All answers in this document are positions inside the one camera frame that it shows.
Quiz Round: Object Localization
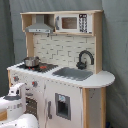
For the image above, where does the white toy microwave door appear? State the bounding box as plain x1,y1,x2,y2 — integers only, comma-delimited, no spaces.
55,14,92,33

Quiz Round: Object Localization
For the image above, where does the white toy oven door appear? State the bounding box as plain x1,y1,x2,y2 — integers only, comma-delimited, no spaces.
25,89,44,128

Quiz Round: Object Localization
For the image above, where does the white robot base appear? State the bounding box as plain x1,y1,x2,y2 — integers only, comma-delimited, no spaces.
0,114,39,128

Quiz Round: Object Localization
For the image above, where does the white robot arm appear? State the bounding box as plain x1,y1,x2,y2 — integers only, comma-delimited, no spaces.
0,83,26,125

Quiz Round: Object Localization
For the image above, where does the wooden toy kitchen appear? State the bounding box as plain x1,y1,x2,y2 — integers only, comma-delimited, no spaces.
8,10,115,128

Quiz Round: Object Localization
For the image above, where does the grey toy sink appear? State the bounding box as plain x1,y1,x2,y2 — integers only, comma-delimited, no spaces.
53,67,92,81

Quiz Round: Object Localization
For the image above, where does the black toy faucet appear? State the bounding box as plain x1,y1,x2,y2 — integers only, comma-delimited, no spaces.
76,50,94,70

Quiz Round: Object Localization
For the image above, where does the black toy stovetop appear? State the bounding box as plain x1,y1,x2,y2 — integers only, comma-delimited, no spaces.
20,63,56,73

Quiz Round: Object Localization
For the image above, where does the silver toy pot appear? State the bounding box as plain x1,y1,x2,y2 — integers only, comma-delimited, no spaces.
23,56,40,67

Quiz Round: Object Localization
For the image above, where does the right red stove knob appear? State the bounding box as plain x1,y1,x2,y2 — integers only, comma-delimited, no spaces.
32,81,38,87

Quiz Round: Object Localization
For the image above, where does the white cupboard door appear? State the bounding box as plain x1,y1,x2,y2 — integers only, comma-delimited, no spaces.
45,81,82,128

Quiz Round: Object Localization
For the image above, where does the grey ice dispenser panel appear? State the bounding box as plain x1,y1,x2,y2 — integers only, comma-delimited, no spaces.
55,93,71,120

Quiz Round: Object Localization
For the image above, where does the grey range hood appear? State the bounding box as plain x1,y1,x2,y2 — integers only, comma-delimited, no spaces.
25,15,54,34

